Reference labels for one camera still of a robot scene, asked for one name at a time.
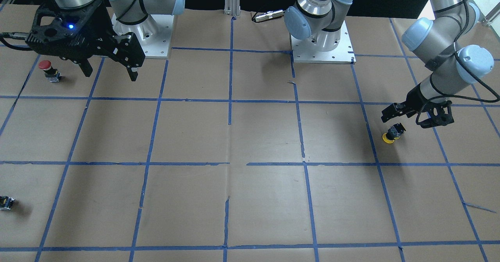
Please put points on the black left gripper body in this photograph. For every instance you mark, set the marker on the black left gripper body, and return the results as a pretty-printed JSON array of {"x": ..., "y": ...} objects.
[{"x": 416, "y": 96}]

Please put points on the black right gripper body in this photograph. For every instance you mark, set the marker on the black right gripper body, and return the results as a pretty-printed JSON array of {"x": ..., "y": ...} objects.
[{"x": 100, "y": 21}]

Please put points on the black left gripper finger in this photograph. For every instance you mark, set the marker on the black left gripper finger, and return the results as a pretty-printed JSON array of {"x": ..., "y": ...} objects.
[{"x": 393, "y": 110}]

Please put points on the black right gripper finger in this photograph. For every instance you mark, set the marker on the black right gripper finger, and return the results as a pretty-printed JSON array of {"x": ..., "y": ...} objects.
[
  {"x": 85, "y": 66},
  {"x": 132, "y": 72}
]

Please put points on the yellow push button switch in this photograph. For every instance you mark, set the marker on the yellow push button switch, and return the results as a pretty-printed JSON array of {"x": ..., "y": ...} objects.
[{"x": 393, "y": 133}]

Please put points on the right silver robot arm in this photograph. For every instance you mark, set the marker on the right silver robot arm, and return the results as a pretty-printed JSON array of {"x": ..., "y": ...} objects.
[{"x": 129, "y": 12}]

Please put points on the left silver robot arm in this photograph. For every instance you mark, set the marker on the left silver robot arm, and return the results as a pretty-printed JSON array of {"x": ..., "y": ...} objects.
[{"x": 317, "y": 23}]

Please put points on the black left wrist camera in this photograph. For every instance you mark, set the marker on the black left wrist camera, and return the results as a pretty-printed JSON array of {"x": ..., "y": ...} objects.
[{"x": 440, "y": 114}]

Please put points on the red push button switch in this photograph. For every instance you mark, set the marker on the red push button switch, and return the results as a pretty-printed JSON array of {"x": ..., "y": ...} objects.
[{"x": 51, "y": 74}]

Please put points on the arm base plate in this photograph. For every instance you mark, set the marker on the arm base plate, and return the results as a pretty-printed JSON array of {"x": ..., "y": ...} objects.
[
  {"x": 154, "y": 34},
  {"x": 324, "y": 47}
]

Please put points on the silver cable connector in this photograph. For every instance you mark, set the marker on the silver cable connector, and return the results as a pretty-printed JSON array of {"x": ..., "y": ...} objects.
[{"x": 267, "y": 16}]

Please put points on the black switch contact block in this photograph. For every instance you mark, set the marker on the black switch contact block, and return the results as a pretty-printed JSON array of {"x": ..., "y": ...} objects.
[{"x": 6, "y": 202}]

